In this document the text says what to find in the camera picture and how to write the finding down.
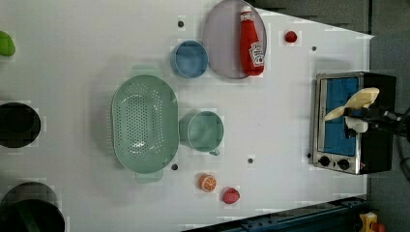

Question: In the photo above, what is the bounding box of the black toaster oven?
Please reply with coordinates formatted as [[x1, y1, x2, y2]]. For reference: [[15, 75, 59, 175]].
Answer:
[[312, 72, 397, 175]]

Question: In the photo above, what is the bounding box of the black round container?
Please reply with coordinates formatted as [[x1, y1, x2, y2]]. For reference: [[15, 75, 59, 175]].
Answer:
[[1, 182, 66, 232]]

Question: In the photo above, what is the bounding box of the blue small bowl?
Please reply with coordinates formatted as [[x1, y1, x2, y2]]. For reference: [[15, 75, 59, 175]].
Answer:
[[170, 41, 209, 78]]

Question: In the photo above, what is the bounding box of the green oval colander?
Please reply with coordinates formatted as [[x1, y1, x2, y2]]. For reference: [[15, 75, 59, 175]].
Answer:
[[110, 66, 179, 184]]

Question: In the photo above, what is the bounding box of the small red toy strawberry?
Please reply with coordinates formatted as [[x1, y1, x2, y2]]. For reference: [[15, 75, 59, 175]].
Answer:
[[285, 31, 298, 43]]

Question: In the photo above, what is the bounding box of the peeled toy banana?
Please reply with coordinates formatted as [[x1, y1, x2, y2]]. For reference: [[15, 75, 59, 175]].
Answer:
[[324, 87, 380, 132]]

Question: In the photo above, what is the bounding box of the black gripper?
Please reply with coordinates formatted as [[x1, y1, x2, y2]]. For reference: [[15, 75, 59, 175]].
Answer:
[[343, 107, 410, 141]]

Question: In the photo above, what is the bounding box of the red ketchup bottle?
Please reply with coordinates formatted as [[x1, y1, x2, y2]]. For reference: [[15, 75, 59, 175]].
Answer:
[[240, 6, 264, 75]]

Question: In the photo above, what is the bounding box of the pink round plate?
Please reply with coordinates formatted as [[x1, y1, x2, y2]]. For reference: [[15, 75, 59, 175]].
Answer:
[[202, 0, 267, 78]]

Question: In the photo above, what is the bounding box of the green toy fruit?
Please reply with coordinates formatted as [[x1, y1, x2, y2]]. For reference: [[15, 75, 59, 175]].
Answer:
[[0, 31, 15, 57]]

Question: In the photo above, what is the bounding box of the toy orange slice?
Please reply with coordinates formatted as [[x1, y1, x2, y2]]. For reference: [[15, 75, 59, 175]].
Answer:
[[198, 174, 217, 192]]

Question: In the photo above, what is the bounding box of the green mug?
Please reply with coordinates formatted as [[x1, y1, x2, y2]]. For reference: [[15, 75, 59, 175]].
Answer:
[[179, 111, 224, 156]]

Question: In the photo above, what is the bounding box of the yellow emergency stop button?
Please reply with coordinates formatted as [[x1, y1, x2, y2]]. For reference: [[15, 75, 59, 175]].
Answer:
[[360, 212, 386, 232]]

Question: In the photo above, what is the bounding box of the black round pot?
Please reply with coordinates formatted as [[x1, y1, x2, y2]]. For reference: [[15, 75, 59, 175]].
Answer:
[[0, 102, 42, 148]]

